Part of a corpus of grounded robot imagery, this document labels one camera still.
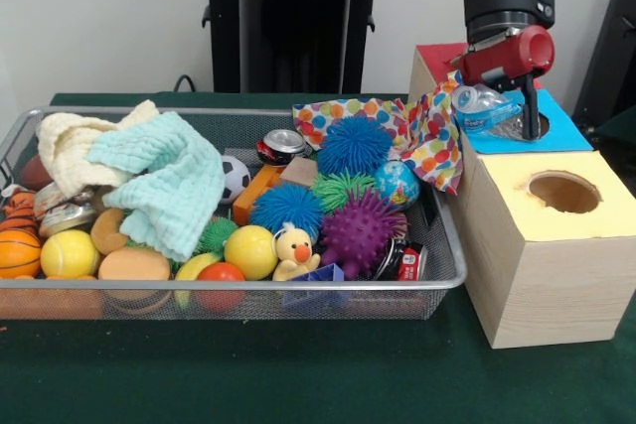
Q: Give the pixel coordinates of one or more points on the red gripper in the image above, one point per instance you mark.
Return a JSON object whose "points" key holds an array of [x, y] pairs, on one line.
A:
{"points": [[517, 59]]}

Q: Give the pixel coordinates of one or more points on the cream yellow cloth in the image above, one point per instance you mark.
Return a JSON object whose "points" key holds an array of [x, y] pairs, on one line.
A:
{"points": [[64, 146]]}

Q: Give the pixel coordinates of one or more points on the wooden box with three holes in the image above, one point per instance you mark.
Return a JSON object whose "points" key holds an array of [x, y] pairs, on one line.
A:
{"points": [[556, 290]]}

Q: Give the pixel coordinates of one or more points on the yellow ball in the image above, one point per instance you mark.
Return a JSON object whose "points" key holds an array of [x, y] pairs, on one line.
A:
{"points": [[68, 252]]}

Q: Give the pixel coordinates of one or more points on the black white soccer ball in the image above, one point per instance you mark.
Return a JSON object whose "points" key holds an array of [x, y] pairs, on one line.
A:
{"points": [[236, 178]]}

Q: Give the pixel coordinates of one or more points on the clear bottle with blue label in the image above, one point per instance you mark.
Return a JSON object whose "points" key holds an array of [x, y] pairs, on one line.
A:
{"points": [[484, 108]]}

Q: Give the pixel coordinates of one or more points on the large blue fuzzy spiky ball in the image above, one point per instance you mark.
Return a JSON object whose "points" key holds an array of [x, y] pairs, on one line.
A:
{"points": [[353, 143]]}

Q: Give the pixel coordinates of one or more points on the purple spiky toy with eyes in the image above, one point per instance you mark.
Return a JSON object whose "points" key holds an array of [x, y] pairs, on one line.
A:
{"points": [[363, 235]]}

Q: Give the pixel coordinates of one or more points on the orange toy basketball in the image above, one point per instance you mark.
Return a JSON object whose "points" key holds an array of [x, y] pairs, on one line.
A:
{"points": [[17, 252]]}

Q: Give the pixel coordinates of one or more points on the black chair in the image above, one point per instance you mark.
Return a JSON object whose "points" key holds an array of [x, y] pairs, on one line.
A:
{"points": [[616, 46]]}

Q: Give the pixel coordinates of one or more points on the shallow clear mesh bin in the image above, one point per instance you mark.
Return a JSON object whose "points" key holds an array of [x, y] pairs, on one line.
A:
{"points": [[387, 302]]}

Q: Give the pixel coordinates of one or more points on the dark green side table cloth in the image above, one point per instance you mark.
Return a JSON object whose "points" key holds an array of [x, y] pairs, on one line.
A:
{"points": [[621, 128]]}

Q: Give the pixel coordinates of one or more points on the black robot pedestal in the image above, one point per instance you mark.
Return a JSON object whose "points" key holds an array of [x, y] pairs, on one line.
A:
{"points": [[293, 22]]}

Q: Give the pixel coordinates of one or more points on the large polka dot cloth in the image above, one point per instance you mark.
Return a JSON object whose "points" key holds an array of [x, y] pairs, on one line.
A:
{"points": [[432, 156]]}

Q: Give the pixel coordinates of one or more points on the mint green muslin cloth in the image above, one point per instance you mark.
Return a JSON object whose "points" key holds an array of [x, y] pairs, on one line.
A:
{"points": [[169, 181]]}

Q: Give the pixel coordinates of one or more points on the yellow plush duck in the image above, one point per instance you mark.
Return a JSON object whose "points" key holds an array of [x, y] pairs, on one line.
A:
{"points": [[295, 255]]}

